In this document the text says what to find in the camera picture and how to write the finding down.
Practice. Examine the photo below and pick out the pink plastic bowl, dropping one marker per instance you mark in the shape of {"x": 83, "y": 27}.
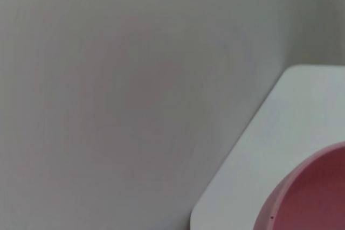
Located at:
{"x": 315, "y": 192}

